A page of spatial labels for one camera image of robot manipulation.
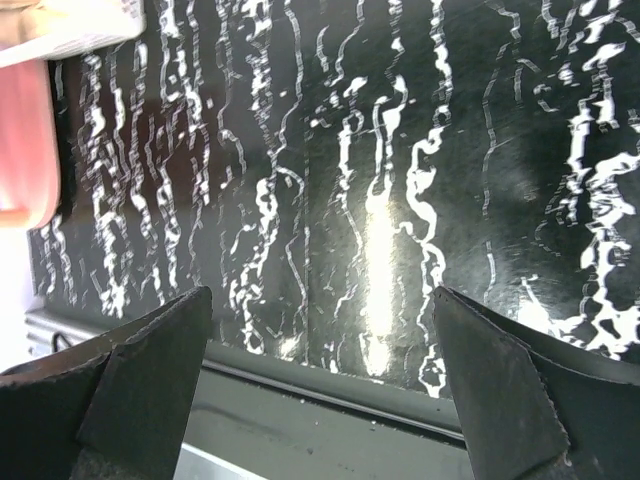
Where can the white plastic basket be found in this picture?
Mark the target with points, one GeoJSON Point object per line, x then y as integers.
{"type": "Point", "coordinates": [52, 30]}

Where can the pink tiered shelf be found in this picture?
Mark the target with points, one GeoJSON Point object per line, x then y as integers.
{"type": "Point", "coordinates": [30, 166]}

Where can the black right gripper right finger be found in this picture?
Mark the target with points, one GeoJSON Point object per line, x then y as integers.
{"type": "Point", "coordinates": [531, 406]}

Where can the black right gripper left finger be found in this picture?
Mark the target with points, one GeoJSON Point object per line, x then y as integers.
{"type": "Point", "coordinates": [113, 407]}

